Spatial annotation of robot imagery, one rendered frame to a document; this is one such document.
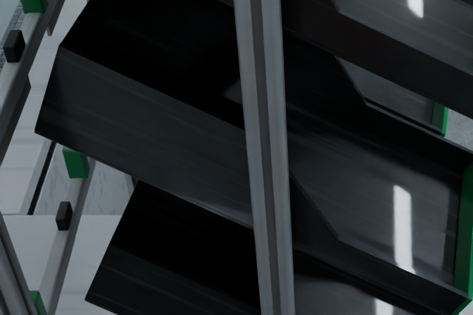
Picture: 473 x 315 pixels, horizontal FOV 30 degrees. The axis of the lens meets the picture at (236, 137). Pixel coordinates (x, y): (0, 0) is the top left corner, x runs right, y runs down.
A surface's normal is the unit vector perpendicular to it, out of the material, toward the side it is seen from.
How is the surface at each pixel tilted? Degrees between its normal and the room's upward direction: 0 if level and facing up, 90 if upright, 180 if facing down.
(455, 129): 0
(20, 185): 0
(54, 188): 90
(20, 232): 0
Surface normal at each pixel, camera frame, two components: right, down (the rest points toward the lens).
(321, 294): 0.34, -0.63
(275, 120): -0.07, 0.67
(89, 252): -0.07, -0.75
